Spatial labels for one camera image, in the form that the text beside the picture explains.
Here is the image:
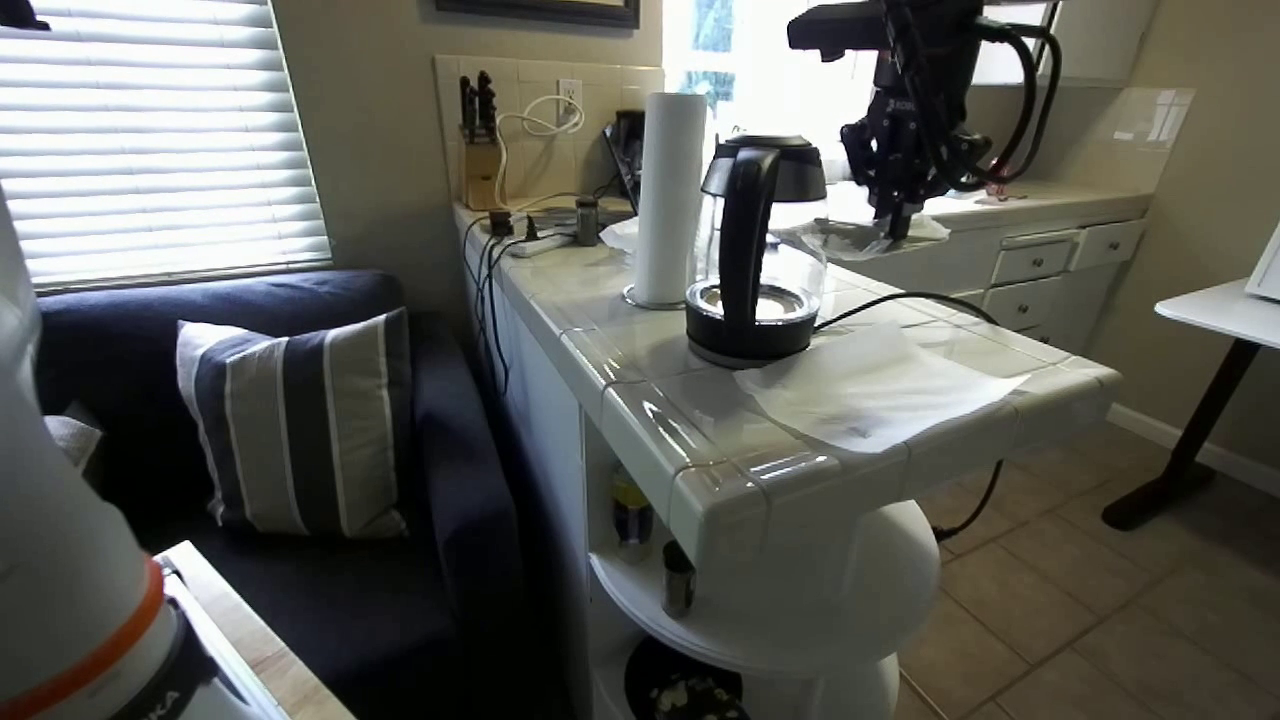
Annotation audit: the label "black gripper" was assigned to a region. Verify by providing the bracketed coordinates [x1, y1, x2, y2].
[841, 38, 993, 252]

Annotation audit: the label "white paper towel roll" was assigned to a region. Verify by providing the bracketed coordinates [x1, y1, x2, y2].
[628, 89, 714, 311]

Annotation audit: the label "white lower kitchen cabinets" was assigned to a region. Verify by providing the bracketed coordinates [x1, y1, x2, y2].
[831, 195, 1157, 356]

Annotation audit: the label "black glass electric kettle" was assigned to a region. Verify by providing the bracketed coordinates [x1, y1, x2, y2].
[682, 133, 831, 371]

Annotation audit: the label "white paper sheet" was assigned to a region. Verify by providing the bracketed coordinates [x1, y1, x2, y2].
[731, 317, 1033, 464]

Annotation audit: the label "bright kitchen window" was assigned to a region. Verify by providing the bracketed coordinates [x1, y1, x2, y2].
[660, 0, 885, 152]

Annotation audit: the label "white upper kitchen cabinet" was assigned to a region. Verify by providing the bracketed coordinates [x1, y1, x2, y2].
[977, 0, 1162, 92]

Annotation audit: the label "small grey cylinder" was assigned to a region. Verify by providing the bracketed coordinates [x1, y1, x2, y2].
[573, 195, 607, 248]

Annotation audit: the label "white desk with black leg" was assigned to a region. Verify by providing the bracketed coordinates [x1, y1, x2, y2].
[1098, 275, 1280, 537]

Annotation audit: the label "white power strip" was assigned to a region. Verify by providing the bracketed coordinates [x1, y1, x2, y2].
[502, 229, 581, 261]

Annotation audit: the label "white round corner shelf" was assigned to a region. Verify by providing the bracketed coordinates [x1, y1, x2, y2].
[585, 457, 944, 720]

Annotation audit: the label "small yellow labelled bottle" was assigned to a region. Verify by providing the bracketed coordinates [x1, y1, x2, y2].
[607, 478, 657, 551]

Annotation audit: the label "navy blue sofa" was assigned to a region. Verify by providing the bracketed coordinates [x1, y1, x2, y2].
[31, 265, 564, 720]

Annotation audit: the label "blue white striped pillow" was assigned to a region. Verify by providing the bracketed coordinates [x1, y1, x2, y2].
[174, 305, 415, 545]

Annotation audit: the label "white window blinds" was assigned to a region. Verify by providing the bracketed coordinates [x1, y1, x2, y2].
[0, 0, 337, 295]

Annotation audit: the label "wooden robot mounting table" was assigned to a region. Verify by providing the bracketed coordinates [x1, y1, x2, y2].
[158, 537, 355, 720]

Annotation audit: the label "black kettle power cable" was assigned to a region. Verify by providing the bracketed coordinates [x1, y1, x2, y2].
[811, 289, 1009, 545]

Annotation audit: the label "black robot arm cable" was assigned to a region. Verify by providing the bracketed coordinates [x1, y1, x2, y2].
[977, 22, 1072, 191]

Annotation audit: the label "white wall charger cable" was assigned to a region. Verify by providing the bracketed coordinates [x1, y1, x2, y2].
[491, 77, 593, 176]

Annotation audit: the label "dark framed wall picture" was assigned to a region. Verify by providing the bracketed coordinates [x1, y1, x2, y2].
[433, 0, 646, 33]

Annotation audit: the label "black power strip cable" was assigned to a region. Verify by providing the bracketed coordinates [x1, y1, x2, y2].
[457, 208, 519, 398]

